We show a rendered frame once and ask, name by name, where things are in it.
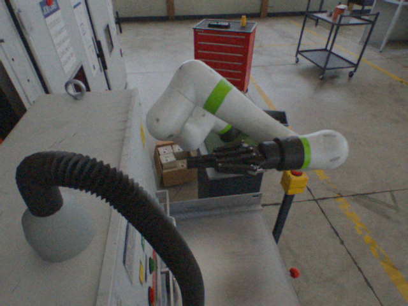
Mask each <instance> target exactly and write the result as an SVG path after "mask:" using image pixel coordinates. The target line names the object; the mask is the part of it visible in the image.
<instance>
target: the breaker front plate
mask: <svg viewBox="0 0 408 306"><path fill-rule="evenodd" d="M141 122H142V126H143V132H144V136H145V141H144V149H143V143H142V138H141V134H140V130H141ZM127 174H128V175H129V179H134V180H135V183H139V187H140V186H142V187H143V190H144V189H145V190H146V191H147V192H148V193H149V194H150V195H151V196H152V197H153V198H154V197H155V201H157V202H158V205H159V199H158V198H156V193H155V191H157V189H156V183H155V178H154V172H153V167H152V162H151V158H150V152H149V145H148V141H147V135H146V131H145V124H144V121H143V114H142V108H141V102H140V97H139V93H138V95H137V100H136V110H135V119H134V125H133V135H132V140H131V150H130V155H129V165H128V171H127ZM127 226H128V220H126V219H125V217H123V216H122V220H121V225H120V230H119V240H118V246H117V255H116V260H115V271H114V276H113V286H112V296H111V301H110V306H149V303H148V287H149V286H150V287H151V288H152V274H150V273H149V258H150V257H152V258H153V248H152V246H150V244H149V243H148V242H147V241H146V239H145V253H144V251H143V247H142V235H141V234H140V233H139V232H138V230H137V231H136V244H135V254H134V263H133V282H132V283H131V280H130V278H129V275H128V273H127V270H126V268H125V266H124V264H123V257H124V245H125V239H126V233H127ZM146 254H147V257H148V259H147V283H146V282H145V257H146ZM140 260H141V262H142V266H143V287H142V284H141V282H140V279H139V278H140ZM155 266H156V268H155V269H154V306H161V258H160V256H159V255H158V254H157V252H156V251H155ZM157 267H158V268H157Z"/></svg>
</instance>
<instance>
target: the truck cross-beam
mask: <svg viewBox="0 0 408 306"><path fill-rule="evenodd" d="M159 205H160V206H161V208H162V209H163V210H164V204H163V203H160V204H159ZM165 267H166V264H165V263H164V261H163V260H162V259H161V268H165ZM167 298H168V293H167V289H166V274H165V273H164V274H161V306H168V302H167Z"/></svg>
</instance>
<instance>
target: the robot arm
mask: <svg viewBox="0 0 408 306"><path fill-rule="evenodd" d="M145 125H146V128H147V131H148V132H149V133H150V135H151V136H152V137H154V138H155V139H157V140H160V141H164V142H168V141H170V142H174V143H176V144H177V145H178V146H179V147H180V148H181V149H182V150H184V151H186V152H192V151H195V150H197V149H198V148H199V147H200V146H201V144H202V143H203V141H204V140H205V138H206V137H207V136H208V134H209V133H210V132H211V130H212V131H213V132H215V133H217V134H218V135H219V138H220V140H222V141H223V142H231V141H232V140H234V139H235V138H236V137H237V136H238V135H239V134H240V132H243V133H245V134H246V135H248V136H250V137H251V138H252V139H254V140H256V141H257V142H258V143H259V144H258V145H246V144H245V143H244V140H240V141H239V142H237V143H232V144H229V145H225V146H222V147H217V148H214V151H213V153H212V154H208V155H201V156H194V157H187V158H186V162H187V169H191V168H212V167H214V168H216V169H217V172H218V173H231V174H242V175H249V176H252V177H255V176H256V172H257V170H260V169H262V170H272V169H276V170H277V171H279V172H282V171H291V170H294V171H297V172H307V171H311V170H332V169H335V168H338V167H339V166H340V165H342V164H343V163H344V162H345V160H346V159H347V157H348V154H349V145H348V142H347V140H346V139H345V138H344V137H343V136H342V135H341V134H340V133H338V132H336V131H332V130H322V131H317V132H315V133H311V134H307V135H298V134H296V133H295V132H293V131H292V130H290V129H288V128H287V127H285V126H283V125H282V124H281V123H279V122H277V121H276V120H275V119H273V118H272V117H271V116H269V115H268V114H267V113H265V112H264V111H262V109H260V108H259V107H258V106H256V105H255V104H254V103H253V102H252V101H251V100H250V99H248V98H247V97H246V96H245V95H244V94H242V93H241V92H240V91H239V90H238V89H237V88H236V87H235V86H233V85H232V84H231V83H229V82H228V81H227V80H226V79H225V78H223V77H222V76H221V75H220V74H218V73H217V72H216V71H214V70H213V69H212V68H210V67H209V66H207V65H206V64H205V63H204V62H201V61H199V60H195V59H192V60H188V61H186V62H183V63H182V64H181V65H180V66H179V67H178V69H177V71H176V72H175V74H174V76H173V78H172V80H171V82H170V83H169V85H168V87H167V88H166V90H165V91H164V92H163V94H162V95H161V97H160V98H159V99H158V100H157V101H156V103H155V104H154V105H153V106H152V108H151V109H150V110H149V111H148V113H147V115H146V119H145Z"/></svg>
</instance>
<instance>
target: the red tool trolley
mask: <svg viewBox="0 0 408 306"><path fill-rule="evenodd" d="M257 24H258V23H257V22H246V18H245V16H242V18H241V21H230V20H213V19H204V20H202V21H201V22H199V23H198V24H196V25H195V26H194V27H193V29H194V59H195V60H199V61H201V62H204V63H205V64H206V65H207V66H209V67H210V68H212V69H213V70H214V71H216V72H217V73H218V74H220V75H221V76H222V77H223V78H225V79H226V80H227V81H228V82H229V83H231V84H232V85H233V86H235V87H236V88H237V89H238V90H239V91H240V92H241V91H243V92H244V93H245V94H246V93H247V92H248V86H249V82H250V75H251V66H252V55H253V49H254V39H255V34H256V26H257Z"/></svg>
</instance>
